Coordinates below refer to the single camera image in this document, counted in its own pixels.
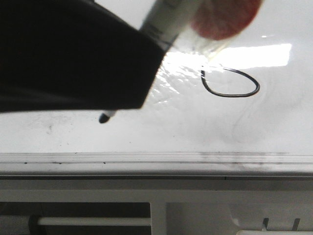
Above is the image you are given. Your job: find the white support frame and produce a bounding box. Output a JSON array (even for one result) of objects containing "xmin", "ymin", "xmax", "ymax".
[{"xmin": 0, "ymin": 179, "xmax": 313, "ymax": 235}]

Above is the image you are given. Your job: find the white horizontal bar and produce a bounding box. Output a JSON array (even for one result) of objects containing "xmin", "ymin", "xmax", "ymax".
[{"xmin": 38, "ymin": 217, "xmax": 151, "ymax": 226}]

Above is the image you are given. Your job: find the white marker with red tag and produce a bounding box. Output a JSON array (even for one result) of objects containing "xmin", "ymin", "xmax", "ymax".
[{"xmin": 98, "ymin": 0, "xmax": 264, "ymax": 124}]

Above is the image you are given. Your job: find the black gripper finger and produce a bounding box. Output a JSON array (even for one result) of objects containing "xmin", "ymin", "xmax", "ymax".
[{"xmin": 0, "ymin": 0, "xmax": 164, "ymax": 112}]

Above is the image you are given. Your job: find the white whiteboard with frame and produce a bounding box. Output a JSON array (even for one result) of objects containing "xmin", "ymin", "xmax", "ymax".
[{"xmin": 0, "ymin": 0, "xmax": 313, "ymax": 177}]

